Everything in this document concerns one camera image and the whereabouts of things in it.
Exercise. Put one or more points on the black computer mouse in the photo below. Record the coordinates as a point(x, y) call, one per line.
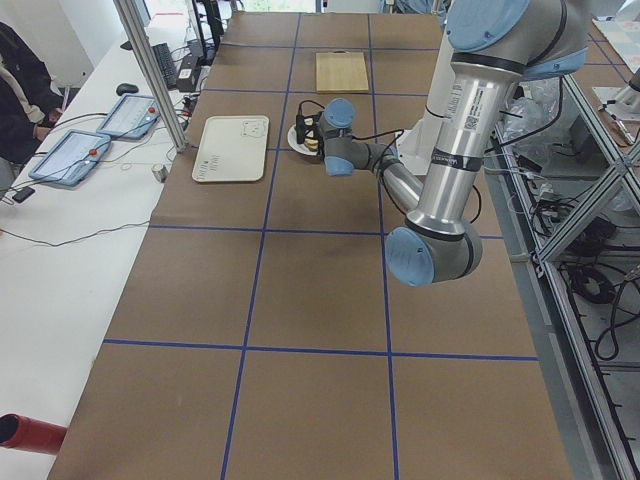
point(126, 88)

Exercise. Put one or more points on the blue teach pendant far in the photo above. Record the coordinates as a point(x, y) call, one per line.
point(131, 117)

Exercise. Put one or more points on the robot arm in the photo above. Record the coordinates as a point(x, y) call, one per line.
point(496, 45)
point(624, 103)

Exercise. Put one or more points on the white camera mast base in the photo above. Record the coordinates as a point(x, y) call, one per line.
point(415, 146)

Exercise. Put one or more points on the small metal cylinder weight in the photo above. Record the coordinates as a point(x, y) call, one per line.
point(160, 172)

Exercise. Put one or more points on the wooden cutting board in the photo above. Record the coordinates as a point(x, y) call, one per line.
point(341, 72)

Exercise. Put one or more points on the red cylinder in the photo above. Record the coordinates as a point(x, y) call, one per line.
point(31, 435)

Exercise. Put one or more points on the cream bear serving tray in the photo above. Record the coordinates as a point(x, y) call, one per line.
point(232, 149)

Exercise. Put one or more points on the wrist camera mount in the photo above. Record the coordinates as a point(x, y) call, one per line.
point(305, 125)

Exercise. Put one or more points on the bread slice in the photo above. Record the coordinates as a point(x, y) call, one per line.
point(311, 142)

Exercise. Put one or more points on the blue teach pendant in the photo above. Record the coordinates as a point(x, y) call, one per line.
point(71, 159)
point(131, 117)

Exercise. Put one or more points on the seated person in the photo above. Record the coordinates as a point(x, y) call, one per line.
point(29, 106)

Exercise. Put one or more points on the blue teach pendant near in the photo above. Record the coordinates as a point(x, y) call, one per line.
point(71, 159)

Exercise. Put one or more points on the aluminium frame post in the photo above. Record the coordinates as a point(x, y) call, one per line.
point(135, 31)

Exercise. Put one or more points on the black keyboard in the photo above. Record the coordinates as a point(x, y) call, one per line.
point(166, 65)

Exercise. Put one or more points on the white round plate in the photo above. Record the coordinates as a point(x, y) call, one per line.
point(298, 147)

